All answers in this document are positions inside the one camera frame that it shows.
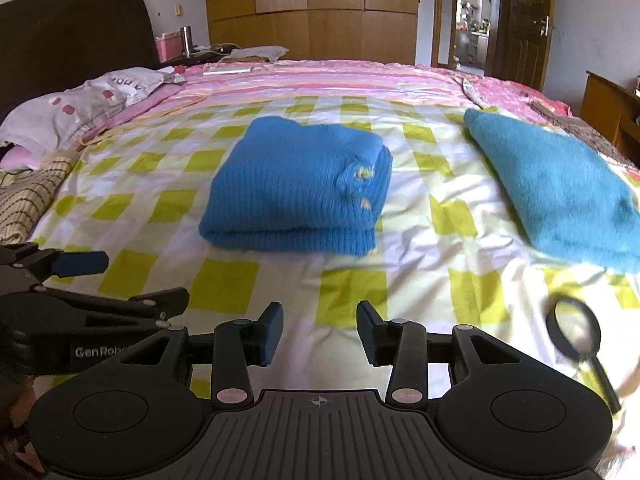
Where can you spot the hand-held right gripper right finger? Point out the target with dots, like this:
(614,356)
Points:
(371,332)

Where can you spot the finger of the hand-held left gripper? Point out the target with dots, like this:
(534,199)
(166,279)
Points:
(82,264)
(167,302)

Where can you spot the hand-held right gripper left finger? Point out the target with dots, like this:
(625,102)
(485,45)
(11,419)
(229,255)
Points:
(270,332)

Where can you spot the blue knit sweater yellow stripes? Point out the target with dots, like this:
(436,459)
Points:
(285,190)

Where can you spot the green white checkered bed sheet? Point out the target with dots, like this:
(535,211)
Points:
(430,280)

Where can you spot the beige striped cloth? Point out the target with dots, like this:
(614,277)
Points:
(30,195)

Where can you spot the white pillow pink dots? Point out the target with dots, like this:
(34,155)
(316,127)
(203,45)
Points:
(75,105)

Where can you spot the black magnifying glass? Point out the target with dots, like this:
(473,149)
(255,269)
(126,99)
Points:
(552,332)

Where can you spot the dark wooden headboard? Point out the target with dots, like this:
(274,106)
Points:
(65,35)

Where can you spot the pink box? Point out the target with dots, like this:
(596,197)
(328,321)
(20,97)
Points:
(167,50)

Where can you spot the teal fuzzy folded sweater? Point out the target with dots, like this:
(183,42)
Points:
(555,190)

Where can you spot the dark nightstand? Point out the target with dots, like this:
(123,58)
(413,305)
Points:
(200,57)

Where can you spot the white stick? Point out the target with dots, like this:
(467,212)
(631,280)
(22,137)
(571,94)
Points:
(225,71)

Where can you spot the metal thermos cup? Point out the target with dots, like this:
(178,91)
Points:
(186,42)

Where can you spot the pink striped quilt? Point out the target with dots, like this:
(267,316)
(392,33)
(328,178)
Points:
(325,77)

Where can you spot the grey cloth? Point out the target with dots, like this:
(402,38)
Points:
(260,52)

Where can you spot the pink floral blanket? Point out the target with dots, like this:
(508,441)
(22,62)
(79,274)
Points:
(510,97)

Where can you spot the wooden wardrobe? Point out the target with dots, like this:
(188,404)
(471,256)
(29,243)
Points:
(310,10)

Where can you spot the wooden desk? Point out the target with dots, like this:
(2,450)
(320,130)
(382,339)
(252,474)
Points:
(605,105)

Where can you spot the dark wooden door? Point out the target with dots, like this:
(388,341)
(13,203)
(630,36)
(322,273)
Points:
(525,25)

